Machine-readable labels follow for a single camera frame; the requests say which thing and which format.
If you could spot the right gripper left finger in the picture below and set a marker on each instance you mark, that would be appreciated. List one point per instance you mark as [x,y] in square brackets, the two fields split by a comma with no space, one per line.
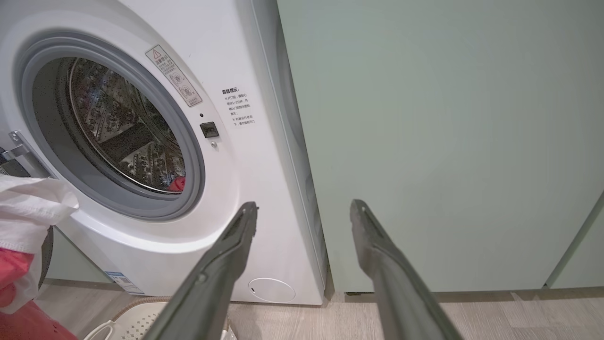
[212,288]

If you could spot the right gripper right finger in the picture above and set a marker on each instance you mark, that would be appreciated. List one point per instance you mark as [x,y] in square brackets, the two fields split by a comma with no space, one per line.
[396,293]

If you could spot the red jersey with white stripe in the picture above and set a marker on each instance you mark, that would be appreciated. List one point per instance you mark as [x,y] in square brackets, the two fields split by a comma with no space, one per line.
[177,184]

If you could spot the washing machine glass door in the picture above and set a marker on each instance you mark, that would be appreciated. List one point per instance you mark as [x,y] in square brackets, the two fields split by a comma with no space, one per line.
[46,255]

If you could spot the white and red garment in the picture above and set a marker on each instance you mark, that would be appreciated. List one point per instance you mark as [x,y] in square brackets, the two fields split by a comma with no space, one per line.
[26,212]

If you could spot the white front-load washing machine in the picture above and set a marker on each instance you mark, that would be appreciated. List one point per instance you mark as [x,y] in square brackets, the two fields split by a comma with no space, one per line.
[226,179]

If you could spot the black door latch socket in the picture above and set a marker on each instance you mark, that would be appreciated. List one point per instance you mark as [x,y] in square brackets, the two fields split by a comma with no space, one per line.
[209,130]

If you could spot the steel washer drum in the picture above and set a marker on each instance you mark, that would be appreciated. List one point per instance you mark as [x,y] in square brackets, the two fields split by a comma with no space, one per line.
[122,123]

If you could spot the metal door hinge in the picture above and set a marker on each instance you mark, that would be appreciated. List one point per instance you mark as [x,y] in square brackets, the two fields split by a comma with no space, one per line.
[21,151]

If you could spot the round white filter cover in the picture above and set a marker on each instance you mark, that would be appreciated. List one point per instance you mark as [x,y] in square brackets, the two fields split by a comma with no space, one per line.
[272,290]

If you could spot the cream perforated laundry basket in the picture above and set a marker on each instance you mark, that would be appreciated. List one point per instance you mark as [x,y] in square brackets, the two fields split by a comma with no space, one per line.
[137,321]

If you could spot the blue energy label sticker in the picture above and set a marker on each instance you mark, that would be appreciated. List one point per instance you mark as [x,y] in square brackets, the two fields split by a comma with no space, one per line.
[123,282]

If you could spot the black text instruction sticker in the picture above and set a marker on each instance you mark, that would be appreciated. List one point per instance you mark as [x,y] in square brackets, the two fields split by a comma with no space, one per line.
[239,106]

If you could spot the red triangle warning sticker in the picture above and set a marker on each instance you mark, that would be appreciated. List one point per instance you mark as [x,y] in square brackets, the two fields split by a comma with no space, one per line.
[173,75]

